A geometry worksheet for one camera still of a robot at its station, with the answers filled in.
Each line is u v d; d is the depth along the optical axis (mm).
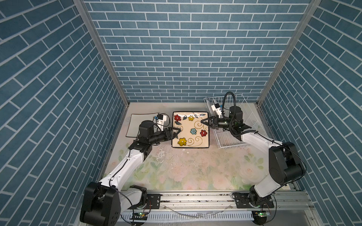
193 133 784
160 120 724
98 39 825
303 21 764
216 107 788
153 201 734
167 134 695
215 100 992
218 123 746
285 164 458
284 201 755
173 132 771
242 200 737
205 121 788
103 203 391
